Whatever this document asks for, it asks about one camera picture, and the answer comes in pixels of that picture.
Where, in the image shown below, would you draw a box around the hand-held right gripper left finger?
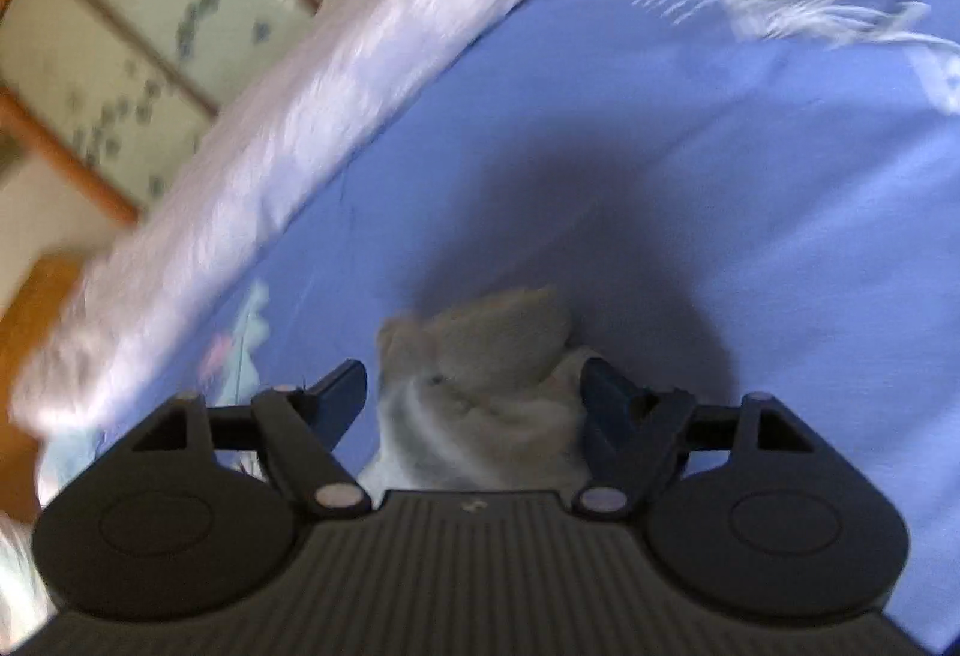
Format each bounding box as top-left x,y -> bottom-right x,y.
131,360 -> 374,518

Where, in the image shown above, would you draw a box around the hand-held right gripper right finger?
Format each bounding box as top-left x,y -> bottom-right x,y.
574,357 -> 818,518

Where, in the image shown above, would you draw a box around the grey pants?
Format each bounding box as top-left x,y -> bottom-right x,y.
358,284 -> 601,493

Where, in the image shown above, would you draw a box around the blue printed quilt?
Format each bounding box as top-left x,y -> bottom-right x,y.
34,0 -> 960,649

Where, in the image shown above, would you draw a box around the lilac patterned quilt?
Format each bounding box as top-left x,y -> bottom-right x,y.
7,0 -> 960,436

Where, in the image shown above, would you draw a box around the wooden headboard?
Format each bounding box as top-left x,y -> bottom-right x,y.
0,254 -> 98,514

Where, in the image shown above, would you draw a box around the small lilac pillow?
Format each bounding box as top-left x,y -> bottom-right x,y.
0,517 -> 55,646

